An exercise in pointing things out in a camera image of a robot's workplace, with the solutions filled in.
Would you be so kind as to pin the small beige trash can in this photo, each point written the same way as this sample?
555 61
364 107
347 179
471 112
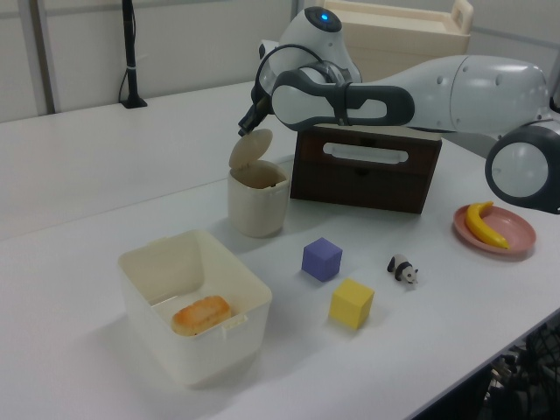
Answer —
254 210

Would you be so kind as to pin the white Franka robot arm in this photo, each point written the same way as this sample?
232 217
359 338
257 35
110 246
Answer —
481 96

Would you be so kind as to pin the dark clutter under table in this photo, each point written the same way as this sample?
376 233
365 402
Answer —
534 376

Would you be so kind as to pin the yellow toy banana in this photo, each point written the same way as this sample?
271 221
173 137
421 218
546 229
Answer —
477 225

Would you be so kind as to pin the toasted toy bread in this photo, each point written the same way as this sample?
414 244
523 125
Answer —
201 312

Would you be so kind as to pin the white open plastic bin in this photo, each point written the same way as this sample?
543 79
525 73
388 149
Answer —
205 350

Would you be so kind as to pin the purple cube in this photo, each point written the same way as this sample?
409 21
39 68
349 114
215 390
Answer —
321 260

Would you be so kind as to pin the dark wooden tissue box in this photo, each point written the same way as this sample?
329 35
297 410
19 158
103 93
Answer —
372 188

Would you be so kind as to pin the small panda figurine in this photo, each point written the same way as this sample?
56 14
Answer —
402 269

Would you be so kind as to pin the pink plate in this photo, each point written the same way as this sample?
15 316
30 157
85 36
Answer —
520 232

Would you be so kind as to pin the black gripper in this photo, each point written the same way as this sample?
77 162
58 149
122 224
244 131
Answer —
262 105

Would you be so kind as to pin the yellow cube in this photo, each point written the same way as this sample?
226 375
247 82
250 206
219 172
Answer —
350 304

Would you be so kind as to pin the black camera pole stand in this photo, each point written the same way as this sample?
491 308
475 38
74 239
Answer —
130 65

